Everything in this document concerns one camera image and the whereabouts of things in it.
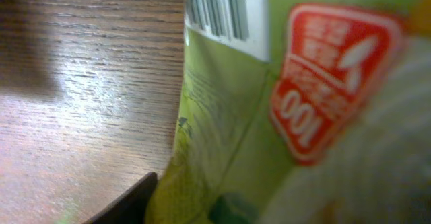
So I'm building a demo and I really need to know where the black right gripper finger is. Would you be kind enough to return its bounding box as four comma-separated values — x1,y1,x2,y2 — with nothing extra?
84,172,158,224

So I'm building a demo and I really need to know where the green snack packet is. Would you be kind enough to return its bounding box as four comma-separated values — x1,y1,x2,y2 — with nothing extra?
145,0,430,223

